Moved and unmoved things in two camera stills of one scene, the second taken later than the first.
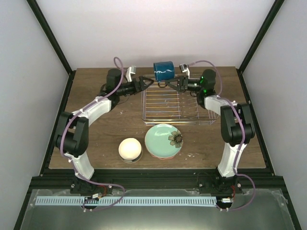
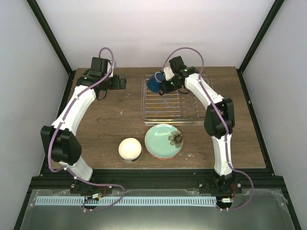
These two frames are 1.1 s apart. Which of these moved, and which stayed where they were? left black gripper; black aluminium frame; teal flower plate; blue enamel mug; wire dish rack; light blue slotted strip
Moved: left black gripper; blue enamel mug
Stayed: wire dish rack; black aluminium frame; teal flower plate; light blue slotted strip
